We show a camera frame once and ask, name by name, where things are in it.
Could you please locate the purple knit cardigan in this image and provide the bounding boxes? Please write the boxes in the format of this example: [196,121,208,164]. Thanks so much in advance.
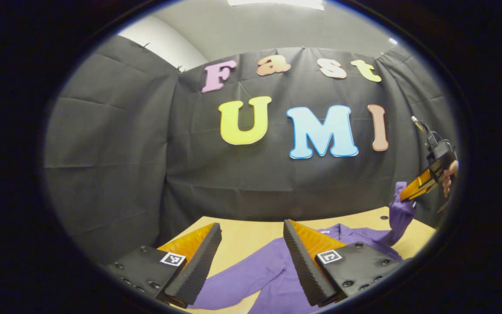
[190,182,417,314]

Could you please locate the black backdrop cloth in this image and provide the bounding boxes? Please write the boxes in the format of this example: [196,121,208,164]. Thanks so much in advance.
[44,35,458,266]

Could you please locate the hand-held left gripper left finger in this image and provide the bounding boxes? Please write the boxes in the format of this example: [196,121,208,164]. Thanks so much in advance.
[106,222,224,307]

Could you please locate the large ceiling light panel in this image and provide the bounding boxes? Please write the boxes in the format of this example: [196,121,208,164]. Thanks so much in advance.
[227,0,325,11]

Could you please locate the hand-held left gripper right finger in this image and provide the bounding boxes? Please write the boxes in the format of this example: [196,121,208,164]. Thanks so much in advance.
[282,219,405,307]

